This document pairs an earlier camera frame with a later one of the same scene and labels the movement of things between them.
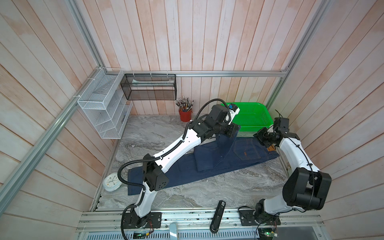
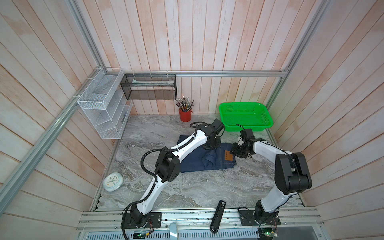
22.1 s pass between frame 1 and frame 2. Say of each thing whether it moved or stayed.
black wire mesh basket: stayed
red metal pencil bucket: stayed
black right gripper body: moved
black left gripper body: moved
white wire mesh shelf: stayed
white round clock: stayed
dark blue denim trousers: moved
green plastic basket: stayed
